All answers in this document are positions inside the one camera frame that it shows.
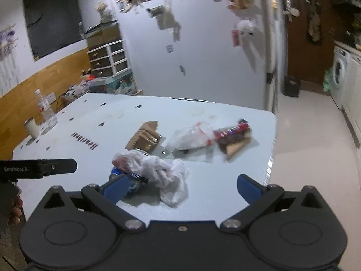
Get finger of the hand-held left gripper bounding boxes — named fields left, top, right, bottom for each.
left=42, top=158, right=78, bottom=175

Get black wall board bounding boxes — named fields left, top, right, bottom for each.
left=22, top=0, right=83, bottom=62

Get small black floor box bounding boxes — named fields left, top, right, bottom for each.
left=282, top=76, right=301, bottom=98

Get white washing machine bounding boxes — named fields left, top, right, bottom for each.
left=329, top=44, right=351, bottom=111

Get red snack wrapper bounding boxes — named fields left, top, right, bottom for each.
left=213, top=118, right=252, bottom=148

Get white refrigerator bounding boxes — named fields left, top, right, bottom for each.
left=260, top=0, right=289, bottom=114

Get white drawer cabinet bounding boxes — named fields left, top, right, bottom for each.
left=85, top=20, right=131, bottom=79

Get clear plastic bag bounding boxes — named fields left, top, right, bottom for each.
left=166, top=121, right=215, bottom=155

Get white kitchen base cabinets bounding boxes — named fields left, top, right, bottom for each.
left=342, top=50, right=361, bottom=149

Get white plush sheep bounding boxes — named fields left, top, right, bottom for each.
left=236, top=19, right=256, bottom=36

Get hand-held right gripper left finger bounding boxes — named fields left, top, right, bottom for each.
left=42, top=173, right=146, bottom=231

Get wooden toy plane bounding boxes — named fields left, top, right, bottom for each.
left=228, top=0, right=253, bottom=11

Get person's left hand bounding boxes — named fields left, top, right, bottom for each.
left=9, top=195, right=25, bottom=227

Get teal printed storage box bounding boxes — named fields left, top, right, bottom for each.
left=90, top=76, right=139, bottom=96

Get clear water bottle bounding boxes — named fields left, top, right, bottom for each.
left=34, top=89, right=58, bottom=128

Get hanging apron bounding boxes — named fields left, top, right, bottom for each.
left=306, top=0, right=322, bottom=45

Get brown cardboard piece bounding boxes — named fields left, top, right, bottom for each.
left=125, top=120, right=163, bottom=152

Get white plastic bag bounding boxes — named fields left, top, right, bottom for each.
left=112, top=149, right=189, bottom=207

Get dried flower bunch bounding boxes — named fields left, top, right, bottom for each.
left=95, top=1, right=112, bottom=22

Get green plastic bag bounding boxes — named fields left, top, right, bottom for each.
left=323, top=68, right=335, bottom=93

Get white wall poster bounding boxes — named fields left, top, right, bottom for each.
left=0, top=23, right=19, bottom=97

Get white cup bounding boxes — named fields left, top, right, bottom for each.
left=23, top=118, right=40, bottom=141

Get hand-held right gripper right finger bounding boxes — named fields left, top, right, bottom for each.
left=220, top=174, right=325, bottom=232

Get brown wooden door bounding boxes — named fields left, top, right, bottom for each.
left=284, top=0, right=337, bottom=91

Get black wall key holder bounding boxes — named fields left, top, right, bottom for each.
left=146, top=5, right=166, bottom=18

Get hanging strainer ladle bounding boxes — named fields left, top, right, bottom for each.
left=284, top=5, right=301, bottom=18

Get crushed blue drink can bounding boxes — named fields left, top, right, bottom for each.
left=109, top=148, right=149, bottom=197

